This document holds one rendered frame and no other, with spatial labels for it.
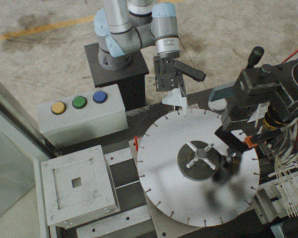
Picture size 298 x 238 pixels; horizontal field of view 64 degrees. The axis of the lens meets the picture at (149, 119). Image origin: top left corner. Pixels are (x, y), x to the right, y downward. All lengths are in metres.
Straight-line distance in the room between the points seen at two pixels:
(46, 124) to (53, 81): 1.32
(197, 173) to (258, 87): 0.30
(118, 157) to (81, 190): 0.21
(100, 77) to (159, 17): 0.42
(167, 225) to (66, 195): 0.29
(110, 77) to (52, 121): 0.36
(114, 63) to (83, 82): 1.01
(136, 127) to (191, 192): 0.38
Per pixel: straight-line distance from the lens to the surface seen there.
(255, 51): 0.45
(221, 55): 2.25
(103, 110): 0.80
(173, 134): 0.69
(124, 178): 0.85
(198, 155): 0.62
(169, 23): 0.78
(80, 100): 0.82
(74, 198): 0.72
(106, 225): 0.83
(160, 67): 0.77
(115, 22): 0.81
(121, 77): 1.06
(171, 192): 0.64
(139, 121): 0.93
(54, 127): 0.81
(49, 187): 0.74
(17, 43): 2.57
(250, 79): 0.44
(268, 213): 0.85
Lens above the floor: 1.57
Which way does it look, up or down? 62 degrees down
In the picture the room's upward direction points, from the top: straight up
